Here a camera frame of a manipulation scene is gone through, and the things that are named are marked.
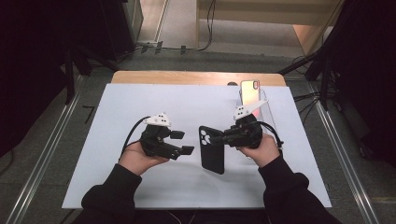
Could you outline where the bundle of floor cables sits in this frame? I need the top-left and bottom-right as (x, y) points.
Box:
(293, 90), (323, 124)

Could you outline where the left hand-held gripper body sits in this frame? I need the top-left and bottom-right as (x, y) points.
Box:
(138, 112), (182, 161)

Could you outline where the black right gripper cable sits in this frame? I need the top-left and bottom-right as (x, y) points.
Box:
(257, 120), (285, 149)

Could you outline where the person's left hand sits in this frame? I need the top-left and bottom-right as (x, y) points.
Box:
(118, 141), (169, 177)

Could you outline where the light wooden shelf unit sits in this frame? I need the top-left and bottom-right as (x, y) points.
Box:
(195, 0), (345, 58)

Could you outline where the metal floor rail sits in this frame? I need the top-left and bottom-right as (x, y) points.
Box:
(305, 81), (380, 224)
(5, 74), (84, 224)

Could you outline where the clear plastic rack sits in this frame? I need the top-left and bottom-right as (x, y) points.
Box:
(236, 89), (281, 151)

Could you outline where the black hanging cable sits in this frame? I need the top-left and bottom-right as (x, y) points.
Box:
(197, 0), (217, 52)

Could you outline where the black phone case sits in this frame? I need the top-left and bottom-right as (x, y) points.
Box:
(198, 125), (226, 175)

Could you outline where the white board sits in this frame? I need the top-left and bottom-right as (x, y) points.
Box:
(61, 83), (332, 209)

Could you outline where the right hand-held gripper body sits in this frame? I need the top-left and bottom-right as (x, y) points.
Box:
(229, 100), (270, 150)

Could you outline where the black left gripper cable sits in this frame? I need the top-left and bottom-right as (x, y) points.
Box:
(120, 115), (152, 157)

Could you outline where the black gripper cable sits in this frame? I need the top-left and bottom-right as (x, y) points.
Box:
(120, 115), (152, 157)
(257, 120), (285, 149)

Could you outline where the dark cabinet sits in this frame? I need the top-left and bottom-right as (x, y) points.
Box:
(101, 0), (145, 63)

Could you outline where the black stand leg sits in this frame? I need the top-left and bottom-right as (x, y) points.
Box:
(277, 51), (323, 76)
(64, 46), (77, 105)

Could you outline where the person's right hand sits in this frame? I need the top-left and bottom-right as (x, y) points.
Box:
(237, 133), (281, 169)

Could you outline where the black curtain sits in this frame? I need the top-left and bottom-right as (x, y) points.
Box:
(323, 0), (396, 169)
(0, 0), (108, 158)

